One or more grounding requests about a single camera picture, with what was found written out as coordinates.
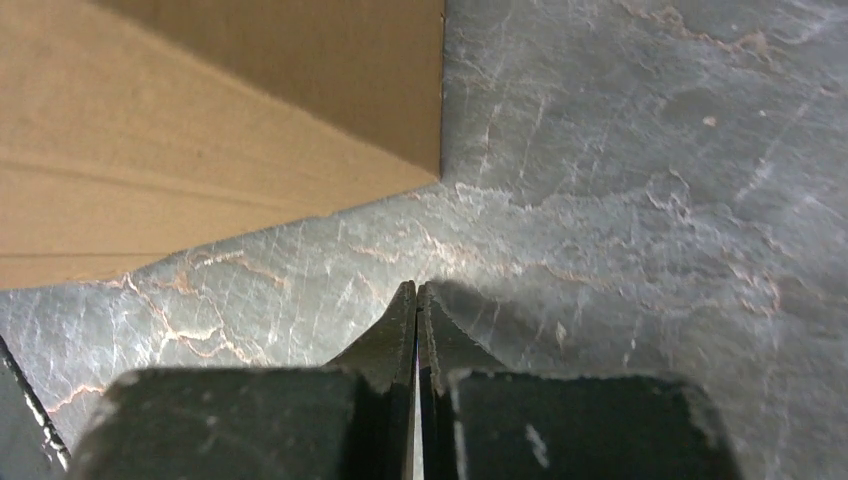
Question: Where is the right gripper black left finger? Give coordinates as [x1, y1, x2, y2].
[67, 281, 416, 479]

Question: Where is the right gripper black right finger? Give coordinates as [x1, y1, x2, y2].
[417, 282, 742, 479]

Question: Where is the cardboard box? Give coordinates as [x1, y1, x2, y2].
[1, 1, 445, 289]

